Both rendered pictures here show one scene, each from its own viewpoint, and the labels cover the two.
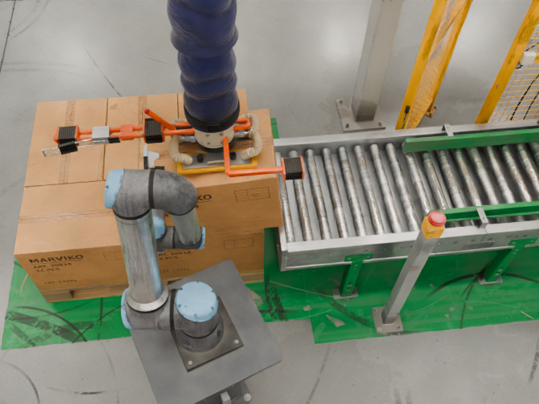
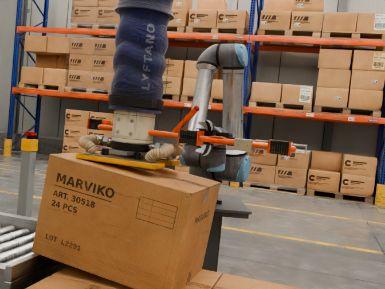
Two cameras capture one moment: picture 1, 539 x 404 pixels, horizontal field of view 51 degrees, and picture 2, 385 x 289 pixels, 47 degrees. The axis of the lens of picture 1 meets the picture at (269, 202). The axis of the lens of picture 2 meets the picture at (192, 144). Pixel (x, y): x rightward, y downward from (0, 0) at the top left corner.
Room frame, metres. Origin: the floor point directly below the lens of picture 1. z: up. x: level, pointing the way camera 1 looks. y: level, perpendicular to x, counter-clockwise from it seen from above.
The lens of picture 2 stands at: (3.14, 1.23, 1.18)
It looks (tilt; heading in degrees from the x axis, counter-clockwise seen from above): 3 degrees down; 205
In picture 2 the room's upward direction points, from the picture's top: 6 degrees clockwise
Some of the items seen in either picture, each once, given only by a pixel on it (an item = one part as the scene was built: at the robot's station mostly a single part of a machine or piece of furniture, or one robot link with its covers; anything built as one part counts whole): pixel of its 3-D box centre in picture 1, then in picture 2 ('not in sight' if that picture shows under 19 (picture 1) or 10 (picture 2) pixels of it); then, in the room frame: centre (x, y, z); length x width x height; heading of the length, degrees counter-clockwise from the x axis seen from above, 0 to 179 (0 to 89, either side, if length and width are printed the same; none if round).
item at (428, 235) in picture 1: (407, 278); (23, 224); (1.23, -0.67, 0.50); 0.07 x 0.07 x 1.00; 9
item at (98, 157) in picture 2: not in sight; (120, 156); (1.69, 0.26, 1.02); 0.34 x 0.10 x 0.05; 98
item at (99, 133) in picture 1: (102, 135); (244, 144); (1.53, 0.71, 1.12); 0.07 x 0.07 x 0.04; 8
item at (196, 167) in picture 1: (216, 159); (140, 155); (1.50, 0.23, 1.02); 0.34 x 0.10 x 0.05; 98
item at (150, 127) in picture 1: (153, 130); (191, 137); (1.56, 0.49, 1.12); 0.10 x 0.08 x 0.06; 8
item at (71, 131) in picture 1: (68, 135); (279, 147); (1.51, 0.84, 1.12); 0.08 x 0.07 x 0.05; 98
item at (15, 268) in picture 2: (275, 193); (62, 249); (1.64, -0.03, 0.58); 0.70 x 0.03 x 0.06; 9
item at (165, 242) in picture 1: (158, 236); (214, 159); (1.11, 0.43, 1.01); 0.12 x 0.09 x 0.12; 93
